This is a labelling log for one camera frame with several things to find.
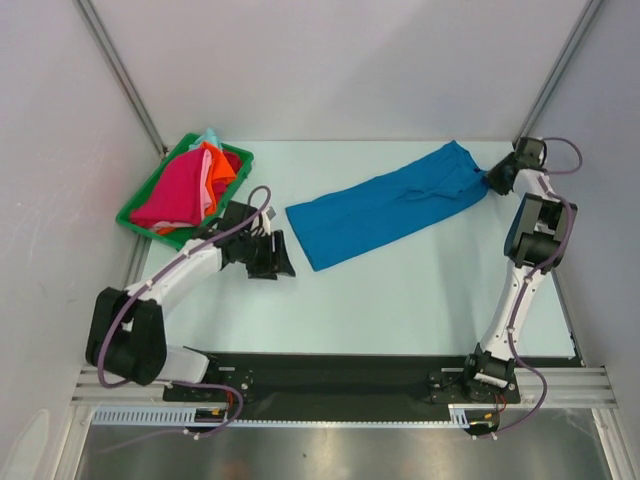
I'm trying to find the light teal t shirt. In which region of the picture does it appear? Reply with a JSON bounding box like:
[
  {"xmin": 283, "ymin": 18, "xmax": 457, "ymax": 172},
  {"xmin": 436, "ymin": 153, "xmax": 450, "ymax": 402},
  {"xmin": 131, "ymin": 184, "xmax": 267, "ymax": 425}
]
[{"xmin": 189, "ymin": 128, "xmax": 222, "ymax": 150}]

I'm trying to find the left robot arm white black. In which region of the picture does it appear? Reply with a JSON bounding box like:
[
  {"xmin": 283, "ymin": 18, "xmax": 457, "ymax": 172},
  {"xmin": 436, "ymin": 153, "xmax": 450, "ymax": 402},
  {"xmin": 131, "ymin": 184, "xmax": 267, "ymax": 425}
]
[{"xmin": 85, "ymin": 201, "xmax": 295, "ymax": 400}]

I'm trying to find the blue t shirt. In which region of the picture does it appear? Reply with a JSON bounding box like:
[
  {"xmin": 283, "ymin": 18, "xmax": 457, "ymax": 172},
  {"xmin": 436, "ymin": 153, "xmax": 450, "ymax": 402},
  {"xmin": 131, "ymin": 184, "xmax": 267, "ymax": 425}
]
[{"xmin": 285, "ymin": 141, "xmax": 489, "ymax": 271}]

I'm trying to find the aluminium frame rail front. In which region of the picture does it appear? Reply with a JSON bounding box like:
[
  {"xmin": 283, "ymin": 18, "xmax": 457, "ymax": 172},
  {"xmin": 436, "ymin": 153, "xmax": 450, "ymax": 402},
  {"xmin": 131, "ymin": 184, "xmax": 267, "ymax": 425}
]
[{"xmin": 71, "ymin": 367, "xmax": 618, "ymax": 409}]

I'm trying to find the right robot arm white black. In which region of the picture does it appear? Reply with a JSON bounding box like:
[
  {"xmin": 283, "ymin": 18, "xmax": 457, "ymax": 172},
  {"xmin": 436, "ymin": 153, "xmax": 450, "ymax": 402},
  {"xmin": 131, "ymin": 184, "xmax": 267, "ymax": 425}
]
[{"xmin": 461, "ymin": 152, "xmax": 578, "ymax": 403}]

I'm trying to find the green plastic tray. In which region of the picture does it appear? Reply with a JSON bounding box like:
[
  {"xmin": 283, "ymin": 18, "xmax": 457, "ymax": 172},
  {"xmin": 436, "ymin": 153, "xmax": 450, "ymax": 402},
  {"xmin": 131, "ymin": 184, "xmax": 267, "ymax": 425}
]
[{"xmin": 116, "ymin": 133, "xmax": 254, "ymax": 250}]

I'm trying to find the light pink t shirt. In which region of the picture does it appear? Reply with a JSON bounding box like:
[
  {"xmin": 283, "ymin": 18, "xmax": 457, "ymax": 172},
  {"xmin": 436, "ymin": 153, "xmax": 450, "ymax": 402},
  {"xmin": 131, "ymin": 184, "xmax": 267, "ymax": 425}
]
[{"xmin": 200, "ymin": 149, "xmax": 215, "ymax": 220}]

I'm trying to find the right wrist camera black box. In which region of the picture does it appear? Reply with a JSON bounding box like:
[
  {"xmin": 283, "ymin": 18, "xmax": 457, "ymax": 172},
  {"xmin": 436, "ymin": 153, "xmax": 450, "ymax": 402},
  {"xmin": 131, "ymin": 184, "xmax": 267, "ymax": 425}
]
[{"xmin": 513, "ymin": 137, "xmax": 547, "ymax": 168}]

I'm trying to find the magenta t shirt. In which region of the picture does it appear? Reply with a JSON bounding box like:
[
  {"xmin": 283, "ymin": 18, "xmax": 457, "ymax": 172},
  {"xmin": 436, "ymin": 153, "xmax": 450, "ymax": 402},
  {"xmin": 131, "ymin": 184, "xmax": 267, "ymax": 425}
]
[{"xmin": 129, "ymin": 148, "xmax": 245, "ymax": 230}]

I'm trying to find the right rear aluminium post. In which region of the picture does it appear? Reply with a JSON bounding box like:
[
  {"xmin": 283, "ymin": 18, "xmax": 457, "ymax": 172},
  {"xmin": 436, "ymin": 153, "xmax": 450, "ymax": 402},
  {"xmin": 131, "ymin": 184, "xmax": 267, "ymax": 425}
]
[{"xmin": 512, "ymin": 0, "xmax": 608, "ymax": 142}]

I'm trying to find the aluminium post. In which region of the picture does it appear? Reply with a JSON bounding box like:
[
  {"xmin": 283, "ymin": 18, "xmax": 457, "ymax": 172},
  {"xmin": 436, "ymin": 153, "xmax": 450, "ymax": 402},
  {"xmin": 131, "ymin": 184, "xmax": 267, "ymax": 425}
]
[
  {"xmin": 512, "ymin": 0, "xmax": 608, "ymax": 142},
  {"xmin": 73, "ymin": 0, "xmax": 168, "ymax": 158}
]

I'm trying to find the left rear aluminium post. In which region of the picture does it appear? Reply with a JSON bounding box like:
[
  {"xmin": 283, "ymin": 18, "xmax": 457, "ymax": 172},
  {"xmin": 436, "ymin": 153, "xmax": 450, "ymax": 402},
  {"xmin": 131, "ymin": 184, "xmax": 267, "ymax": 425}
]
[{"xmin": 73, "ymin": 0, "xmax": 168, "ymax": 158}]

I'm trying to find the white slotted cable duct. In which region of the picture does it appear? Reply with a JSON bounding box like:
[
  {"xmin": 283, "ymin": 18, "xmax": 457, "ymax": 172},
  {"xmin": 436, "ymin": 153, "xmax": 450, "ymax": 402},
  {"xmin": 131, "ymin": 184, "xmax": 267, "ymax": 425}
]
[{"xmin": 91, "ymin": 405, "xmax": 498, "ymax": 430}]

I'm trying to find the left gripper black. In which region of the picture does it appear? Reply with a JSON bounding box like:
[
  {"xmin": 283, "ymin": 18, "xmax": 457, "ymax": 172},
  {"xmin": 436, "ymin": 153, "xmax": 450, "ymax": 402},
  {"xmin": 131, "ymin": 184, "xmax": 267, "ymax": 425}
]
[{"xmin": 238, "ymin": 230, "xmax": 295, "ymax": 280}]

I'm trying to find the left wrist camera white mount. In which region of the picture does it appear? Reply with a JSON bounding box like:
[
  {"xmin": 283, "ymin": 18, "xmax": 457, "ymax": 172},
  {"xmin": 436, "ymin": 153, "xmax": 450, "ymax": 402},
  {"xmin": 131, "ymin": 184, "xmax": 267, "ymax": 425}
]
[{"xmin": 260, "ymin": 206, "xmax": 276, "ymax": 223}]

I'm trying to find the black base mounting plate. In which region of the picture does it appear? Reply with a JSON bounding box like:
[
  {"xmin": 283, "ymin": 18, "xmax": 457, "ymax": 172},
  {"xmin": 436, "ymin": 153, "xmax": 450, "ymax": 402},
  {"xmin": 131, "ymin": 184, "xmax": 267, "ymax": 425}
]
[{"xmin": 164, "ymin": 350, "xmax": 586, "ymax": 422}]

